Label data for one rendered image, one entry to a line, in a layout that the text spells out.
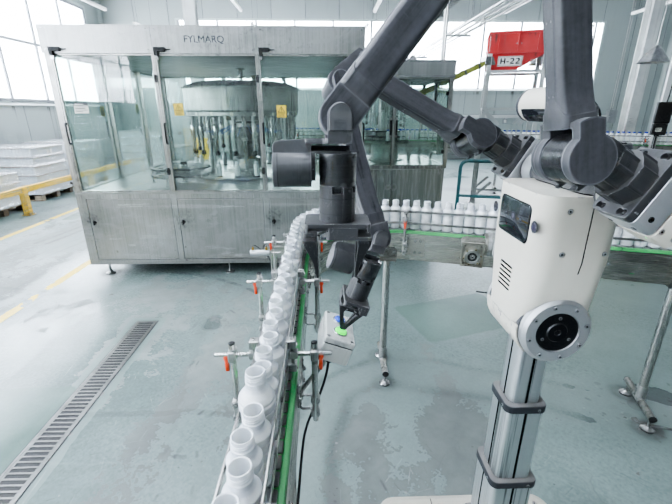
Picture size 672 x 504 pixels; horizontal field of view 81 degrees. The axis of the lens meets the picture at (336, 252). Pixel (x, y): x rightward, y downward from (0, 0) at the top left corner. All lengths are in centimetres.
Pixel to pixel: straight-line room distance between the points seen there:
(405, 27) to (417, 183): 547
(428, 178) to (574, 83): 542
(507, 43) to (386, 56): 676
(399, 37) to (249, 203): 354
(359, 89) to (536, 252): 52
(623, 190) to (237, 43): 358
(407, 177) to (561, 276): 515
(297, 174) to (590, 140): 43
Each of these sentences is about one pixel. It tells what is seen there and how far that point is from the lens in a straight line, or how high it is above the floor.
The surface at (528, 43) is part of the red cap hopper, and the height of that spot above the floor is 262.
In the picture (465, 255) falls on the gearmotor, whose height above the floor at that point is 92.
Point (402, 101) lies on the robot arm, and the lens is 106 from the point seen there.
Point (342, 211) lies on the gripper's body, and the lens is 60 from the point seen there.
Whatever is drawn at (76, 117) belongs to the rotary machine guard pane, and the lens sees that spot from 455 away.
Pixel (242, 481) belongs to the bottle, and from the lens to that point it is 66.
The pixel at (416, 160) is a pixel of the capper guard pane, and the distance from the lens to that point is 602.
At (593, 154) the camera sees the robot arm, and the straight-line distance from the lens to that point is 71.
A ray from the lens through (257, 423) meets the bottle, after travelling 75.
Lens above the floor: 165
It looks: 20 degrees down
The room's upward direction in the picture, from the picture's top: straight up
